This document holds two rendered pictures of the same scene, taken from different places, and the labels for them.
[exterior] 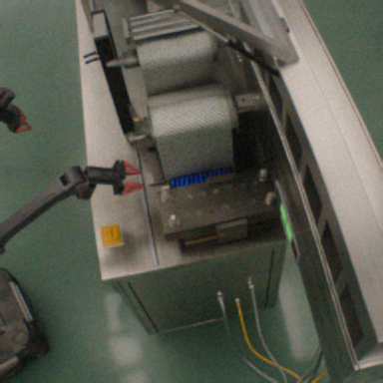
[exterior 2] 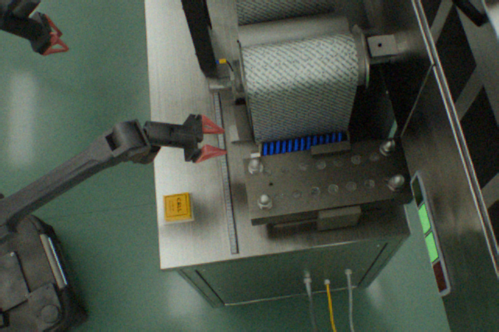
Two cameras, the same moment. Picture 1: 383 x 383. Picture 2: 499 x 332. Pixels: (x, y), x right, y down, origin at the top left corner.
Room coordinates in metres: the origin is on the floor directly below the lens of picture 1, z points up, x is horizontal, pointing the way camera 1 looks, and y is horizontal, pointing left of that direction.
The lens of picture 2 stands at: (0.41, 0.05, 2.23)
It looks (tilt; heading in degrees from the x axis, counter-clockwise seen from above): 67 degrees down; 5
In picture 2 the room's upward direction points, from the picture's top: 11 degrees counter-clockwise
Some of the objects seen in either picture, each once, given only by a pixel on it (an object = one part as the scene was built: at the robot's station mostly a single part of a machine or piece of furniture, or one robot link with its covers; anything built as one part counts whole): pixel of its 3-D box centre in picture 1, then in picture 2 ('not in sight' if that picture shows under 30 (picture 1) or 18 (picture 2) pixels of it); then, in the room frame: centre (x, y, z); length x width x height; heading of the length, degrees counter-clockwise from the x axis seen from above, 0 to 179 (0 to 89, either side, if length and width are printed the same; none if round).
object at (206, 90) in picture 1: (187, 105); (292, 43); (1.16, -0.05, 1.17); 0.26 x 0.12 x 0.12; 91
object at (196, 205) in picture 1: (220, 203); (326, 181); (0.87, -0.10, 1.00); 0.40 x 0.16 x 0.06; 91
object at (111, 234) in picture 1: (110, 234); (177, 206); (0.88, 0.30, 0.91); 0.07 x 0.07 x 0.02; 1
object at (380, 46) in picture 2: (245, 101); (382, 47); (1.05, -0.23, 1.28); 0.06 x 0.05 x 0.02; 91
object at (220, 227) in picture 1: (231, 231); (337, 219); (0.77, -0.11, 0.96); 0.10 x 0.03 x 0.11; 91
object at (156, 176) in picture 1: (148, 156); (234, 107); (1.08, 0.11, 1.05); 0.06 x 0.05 x 0.31; 91
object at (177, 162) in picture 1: (197, 158); (302, 121); (0.99, -0.05, 1.11); 0.23 x 0.01 x 0.18; 91
